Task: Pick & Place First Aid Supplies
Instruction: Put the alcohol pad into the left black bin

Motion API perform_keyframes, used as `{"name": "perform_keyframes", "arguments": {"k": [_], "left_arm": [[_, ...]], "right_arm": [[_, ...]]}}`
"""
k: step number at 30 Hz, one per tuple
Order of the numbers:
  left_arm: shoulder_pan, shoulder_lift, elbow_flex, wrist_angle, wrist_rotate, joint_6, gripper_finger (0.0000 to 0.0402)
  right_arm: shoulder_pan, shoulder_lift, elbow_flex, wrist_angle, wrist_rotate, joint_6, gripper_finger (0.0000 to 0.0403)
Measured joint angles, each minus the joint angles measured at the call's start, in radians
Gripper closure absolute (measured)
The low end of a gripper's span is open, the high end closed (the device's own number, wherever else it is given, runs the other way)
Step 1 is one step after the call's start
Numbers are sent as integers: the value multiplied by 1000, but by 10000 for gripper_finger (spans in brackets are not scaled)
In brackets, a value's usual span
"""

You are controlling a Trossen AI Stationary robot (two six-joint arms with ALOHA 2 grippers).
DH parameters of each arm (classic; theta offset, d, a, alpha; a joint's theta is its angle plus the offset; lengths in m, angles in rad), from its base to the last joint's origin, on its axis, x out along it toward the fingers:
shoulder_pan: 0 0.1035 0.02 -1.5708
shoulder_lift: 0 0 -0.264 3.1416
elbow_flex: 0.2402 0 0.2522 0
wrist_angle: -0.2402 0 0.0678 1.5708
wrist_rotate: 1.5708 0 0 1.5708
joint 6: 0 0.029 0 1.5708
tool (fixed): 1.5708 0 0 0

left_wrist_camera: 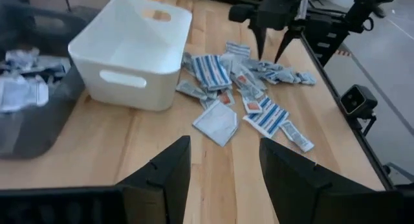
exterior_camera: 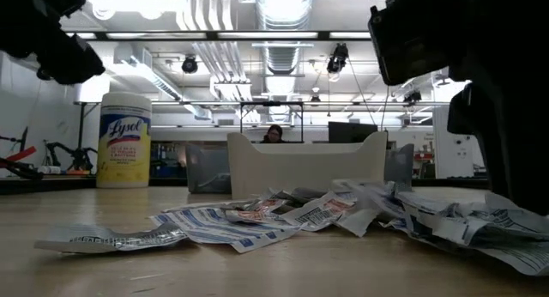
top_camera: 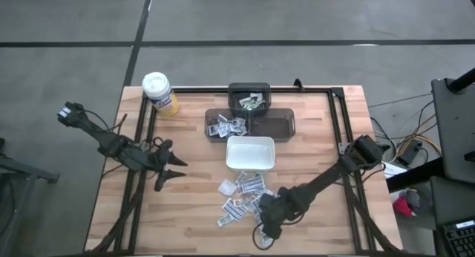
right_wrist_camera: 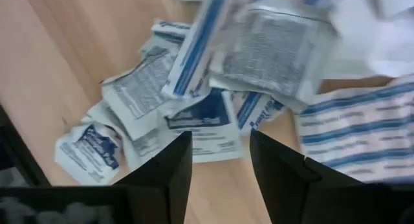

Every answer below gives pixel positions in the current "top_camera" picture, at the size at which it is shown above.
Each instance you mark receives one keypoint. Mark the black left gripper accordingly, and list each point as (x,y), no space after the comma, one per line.
(161,156)

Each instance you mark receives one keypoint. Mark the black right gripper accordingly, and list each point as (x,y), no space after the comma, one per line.
(276,212)

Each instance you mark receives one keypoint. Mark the white printed packet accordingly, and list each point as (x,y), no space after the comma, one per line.
(241,177)
(222,118)
(224,221)
(252,204)
(238,123)
(234,209)

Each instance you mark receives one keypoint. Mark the green-striped white bandage packet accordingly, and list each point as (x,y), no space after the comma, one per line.
(246,102)
(258,100)

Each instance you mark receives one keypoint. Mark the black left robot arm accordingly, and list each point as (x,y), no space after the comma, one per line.
(111,143)

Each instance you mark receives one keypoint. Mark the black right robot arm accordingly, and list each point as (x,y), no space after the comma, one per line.
(326,179)

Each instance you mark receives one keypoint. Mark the blue-striped white bandage packet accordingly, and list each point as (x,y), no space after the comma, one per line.
(254,183)

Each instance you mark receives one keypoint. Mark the white packet with red block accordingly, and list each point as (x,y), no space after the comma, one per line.
(238,202)

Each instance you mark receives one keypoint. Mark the plain white packet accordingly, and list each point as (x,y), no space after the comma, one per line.
(227,187)

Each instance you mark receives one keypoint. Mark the white plastic bin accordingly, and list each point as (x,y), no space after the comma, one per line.
(250,155)

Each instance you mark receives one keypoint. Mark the white packet with grey text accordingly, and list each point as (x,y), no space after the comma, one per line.
(241,131)

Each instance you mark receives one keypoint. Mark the yellow white Lysol wipes canister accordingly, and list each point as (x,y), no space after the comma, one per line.
(159,91)

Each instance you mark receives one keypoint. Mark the large translucent grey bin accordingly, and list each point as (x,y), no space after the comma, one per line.
(274,125)

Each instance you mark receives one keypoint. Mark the small translucent grey bin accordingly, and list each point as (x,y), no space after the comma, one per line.
(235,95)

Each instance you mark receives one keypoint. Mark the white paper sheet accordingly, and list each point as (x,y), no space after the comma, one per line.
(393,170)

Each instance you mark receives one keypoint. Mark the red cloth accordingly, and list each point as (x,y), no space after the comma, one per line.
(402,207)

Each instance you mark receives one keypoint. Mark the black table clamp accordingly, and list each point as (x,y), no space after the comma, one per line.
(298,84)

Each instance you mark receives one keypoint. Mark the black power box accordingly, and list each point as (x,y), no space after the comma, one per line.
(408,153)

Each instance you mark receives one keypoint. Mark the grey metal stand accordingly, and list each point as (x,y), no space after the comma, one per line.
(22,175)

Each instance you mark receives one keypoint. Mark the black keyboard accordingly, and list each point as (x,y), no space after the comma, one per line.
(460,240)

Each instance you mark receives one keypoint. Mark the dark grey side desk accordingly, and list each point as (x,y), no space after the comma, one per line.
(454,130)

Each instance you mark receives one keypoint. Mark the black bracket on table edge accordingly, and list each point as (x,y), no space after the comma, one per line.
(386,148)

